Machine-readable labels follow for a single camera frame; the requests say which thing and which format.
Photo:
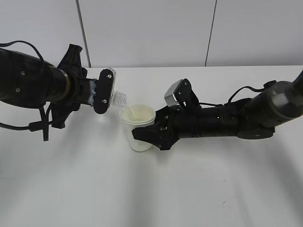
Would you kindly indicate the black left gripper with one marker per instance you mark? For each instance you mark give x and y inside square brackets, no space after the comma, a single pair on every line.
[79,89]

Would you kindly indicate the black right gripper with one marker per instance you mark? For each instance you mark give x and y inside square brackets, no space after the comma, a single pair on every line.
[172,124]

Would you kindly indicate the white paper cup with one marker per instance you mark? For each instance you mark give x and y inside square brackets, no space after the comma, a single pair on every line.
[136,116]

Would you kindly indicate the clear green-label water bottle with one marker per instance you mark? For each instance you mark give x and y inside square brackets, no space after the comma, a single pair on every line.
[118,99]

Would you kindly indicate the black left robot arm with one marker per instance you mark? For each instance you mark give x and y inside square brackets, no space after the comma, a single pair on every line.
[33,83]

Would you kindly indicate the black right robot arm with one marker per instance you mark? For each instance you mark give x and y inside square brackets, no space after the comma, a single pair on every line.
[255,118]

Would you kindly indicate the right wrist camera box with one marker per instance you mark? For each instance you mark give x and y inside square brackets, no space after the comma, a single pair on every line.
[181,94]

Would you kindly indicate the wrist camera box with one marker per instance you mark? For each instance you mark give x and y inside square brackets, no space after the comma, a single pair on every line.
[103,90]
[181,94]

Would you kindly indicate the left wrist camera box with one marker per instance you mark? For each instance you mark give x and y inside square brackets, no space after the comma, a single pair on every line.
[103,90]

